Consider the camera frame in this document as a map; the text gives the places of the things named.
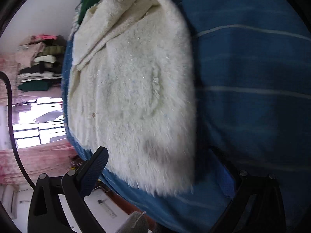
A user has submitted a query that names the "white fluffy sweater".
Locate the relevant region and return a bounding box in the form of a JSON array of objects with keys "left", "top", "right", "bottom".
[{"left": 67, "top": 0, "right": 196, "bottom": 196}]

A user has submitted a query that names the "grey glove cuff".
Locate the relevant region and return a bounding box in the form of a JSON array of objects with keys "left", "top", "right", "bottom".
[{"left": 116, "top": 211, "right": 149, "bottom": 233}]

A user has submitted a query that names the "black cable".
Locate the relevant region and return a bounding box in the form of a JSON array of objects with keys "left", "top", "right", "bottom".
[{"left": 0, "top": 71, "right": 37, "bottom": 190}]

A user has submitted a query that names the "blue striped bed sheet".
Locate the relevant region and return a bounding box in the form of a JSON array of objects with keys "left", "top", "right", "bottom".
[{"left": 61, "top": 0, "right": 311, "bottom": 233}]

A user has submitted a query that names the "clothes pile on shelf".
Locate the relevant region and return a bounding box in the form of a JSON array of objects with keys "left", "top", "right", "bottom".
[{"left": 14, "top": 34, "right": 66, "bottom": 93}]

